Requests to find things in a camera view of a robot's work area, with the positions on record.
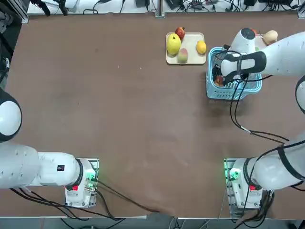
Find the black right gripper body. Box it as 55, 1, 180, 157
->
212, 62, 233, 84

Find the light blue plastic basket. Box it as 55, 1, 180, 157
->
206, 47, 263, 100

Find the yellow lemon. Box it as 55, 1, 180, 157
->
196, 40, 207, 55

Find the beige plastic tray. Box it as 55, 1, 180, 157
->
254, 33, 265, 52
166, 32, 206, 65

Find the pink green peach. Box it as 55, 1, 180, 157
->
177, 47, 189, 64

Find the large yellow green pear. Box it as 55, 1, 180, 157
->
166, 33, 182, 56

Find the red pomegranate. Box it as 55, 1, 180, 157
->
174, 26, 186, 41

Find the pale beige pear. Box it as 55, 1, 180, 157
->
263, 30, 279, 46

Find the black tripod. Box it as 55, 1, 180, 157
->
30, 0, 70, 17

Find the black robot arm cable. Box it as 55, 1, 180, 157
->
229, 73, 290, 144

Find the aluminium frame post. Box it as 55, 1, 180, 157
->
154, 0, 165, 19

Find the black base power cable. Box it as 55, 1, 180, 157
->
94, 178, 161, 213

